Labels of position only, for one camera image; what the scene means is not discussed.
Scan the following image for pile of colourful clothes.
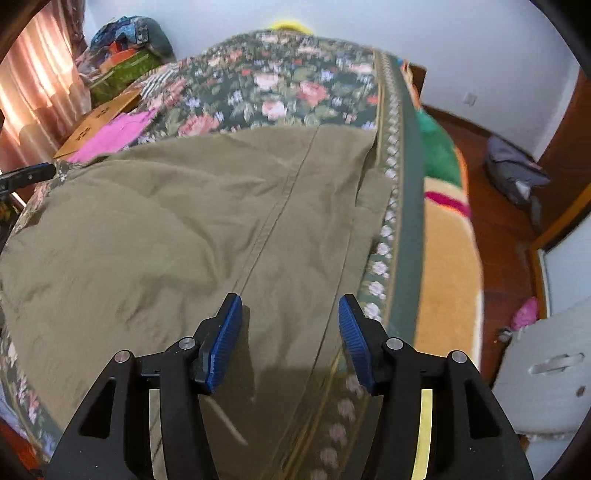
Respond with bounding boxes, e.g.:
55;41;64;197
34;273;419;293
76;16;176;70

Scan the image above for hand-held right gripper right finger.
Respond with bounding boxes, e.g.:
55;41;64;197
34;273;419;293
338;294;536;480

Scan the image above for floral bedspread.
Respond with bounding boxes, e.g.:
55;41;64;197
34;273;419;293
0;30;426;480

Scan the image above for cardboard box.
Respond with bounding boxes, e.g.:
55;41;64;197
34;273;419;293
54;87;143;160

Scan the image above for olive green pants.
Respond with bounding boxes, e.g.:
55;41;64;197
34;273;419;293
0;126;393;480

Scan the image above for grey bag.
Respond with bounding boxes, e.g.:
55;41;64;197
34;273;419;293
483;135;551;206

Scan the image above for orange striped blanket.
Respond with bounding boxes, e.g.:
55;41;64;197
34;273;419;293
402;60;485;370

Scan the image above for yellow pillow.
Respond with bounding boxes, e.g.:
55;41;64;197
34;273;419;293
269;18;315;35

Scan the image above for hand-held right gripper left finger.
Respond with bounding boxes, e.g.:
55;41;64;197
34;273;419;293
45;293;244;480

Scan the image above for white plastic stool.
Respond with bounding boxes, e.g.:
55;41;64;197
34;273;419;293
490;301;591;437

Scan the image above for pink cloth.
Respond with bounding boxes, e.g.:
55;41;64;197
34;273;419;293
510;296;540;332
68;110;158;163

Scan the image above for green patterned bag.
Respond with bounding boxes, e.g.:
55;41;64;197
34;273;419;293
89;50;160;106

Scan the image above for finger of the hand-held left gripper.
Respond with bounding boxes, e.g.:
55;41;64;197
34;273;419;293
0;162;57;192

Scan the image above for pink curtain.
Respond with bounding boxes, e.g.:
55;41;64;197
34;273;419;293
0;0;93;160

